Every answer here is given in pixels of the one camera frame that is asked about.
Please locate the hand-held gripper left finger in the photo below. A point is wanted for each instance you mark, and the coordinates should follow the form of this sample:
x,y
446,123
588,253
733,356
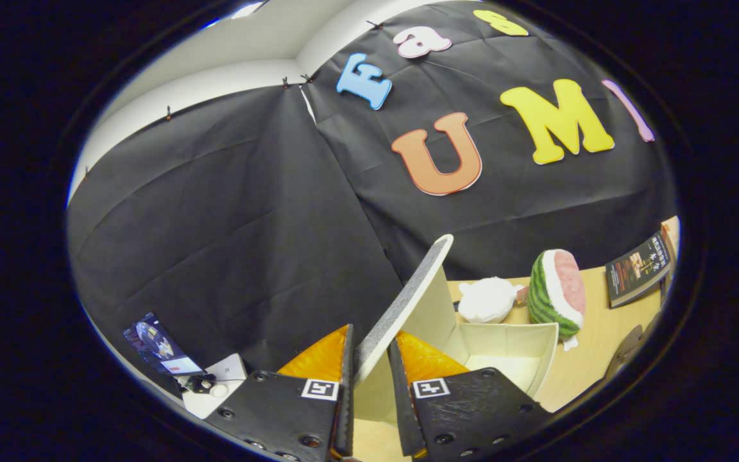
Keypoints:
x,y
280,410

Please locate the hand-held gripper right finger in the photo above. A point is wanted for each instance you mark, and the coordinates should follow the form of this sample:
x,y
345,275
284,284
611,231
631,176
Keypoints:
x,y
472,410

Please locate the beige fabric storage box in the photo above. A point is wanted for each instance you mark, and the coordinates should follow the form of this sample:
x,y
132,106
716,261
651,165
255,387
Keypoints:
x,y
504,343

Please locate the brown shoe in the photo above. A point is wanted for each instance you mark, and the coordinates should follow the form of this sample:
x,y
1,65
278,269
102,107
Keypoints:
x,y
626,346

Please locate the white flat device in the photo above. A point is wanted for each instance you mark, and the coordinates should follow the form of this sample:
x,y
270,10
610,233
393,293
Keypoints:
x,y
228,372

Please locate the white plush toy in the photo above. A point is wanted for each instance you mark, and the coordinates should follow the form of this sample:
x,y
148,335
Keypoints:
x,y
488,300

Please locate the tablet with lit screen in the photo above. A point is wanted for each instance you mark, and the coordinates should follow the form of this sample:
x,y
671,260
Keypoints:
x,y
161,350

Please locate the watermelon slice plush toy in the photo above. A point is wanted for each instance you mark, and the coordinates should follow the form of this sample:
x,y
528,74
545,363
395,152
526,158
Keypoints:
x,y
555,292

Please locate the black backdrop cloth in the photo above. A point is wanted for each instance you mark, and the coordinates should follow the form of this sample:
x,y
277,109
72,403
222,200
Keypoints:
x,y
267,212

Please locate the black cover book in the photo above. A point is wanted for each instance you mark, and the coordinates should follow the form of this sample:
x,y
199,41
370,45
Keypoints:
x,y
639,273

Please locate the beige cover book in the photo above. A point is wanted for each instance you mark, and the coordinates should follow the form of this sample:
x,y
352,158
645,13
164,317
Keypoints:
x,y
671,232

